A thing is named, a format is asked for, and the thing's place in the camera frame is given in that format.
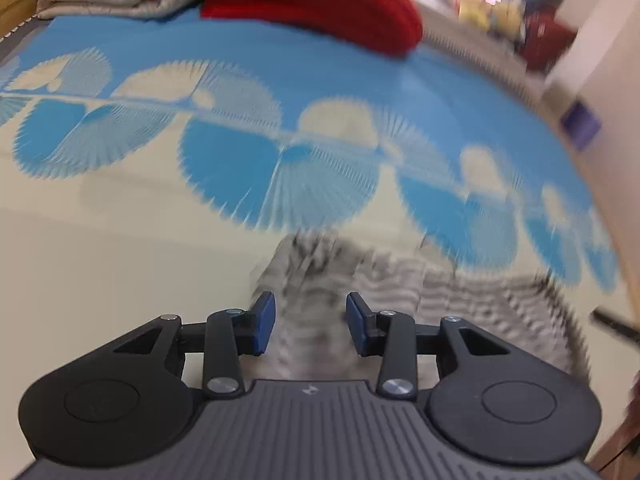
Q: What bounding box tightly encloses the striped white small garment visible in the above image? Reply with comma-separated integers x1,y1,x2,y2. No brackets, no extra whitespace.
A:
242,232,590,382

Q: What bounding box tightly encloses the person's right hand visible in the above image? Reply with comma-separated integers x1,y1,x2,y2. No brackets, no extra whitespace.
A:
627,372,640,422

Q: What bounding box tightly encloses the blue cream patterned bedsheet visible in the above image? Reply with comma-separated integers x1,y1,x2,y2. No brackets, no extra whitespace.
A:
1,11,638,476

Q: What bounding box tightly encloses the purple bin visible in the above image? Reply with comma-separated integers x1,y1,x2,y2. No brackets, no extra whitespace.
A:
561,101,602,152

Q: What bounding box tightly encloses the dark red cushion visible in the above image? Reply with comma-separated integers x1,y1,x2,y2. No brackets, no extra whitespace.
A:
518,11,578,74

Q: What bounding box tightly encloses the yellow plush toy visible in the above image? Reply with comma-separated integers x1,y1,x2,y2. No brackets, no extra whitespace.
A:
458,0,526,42

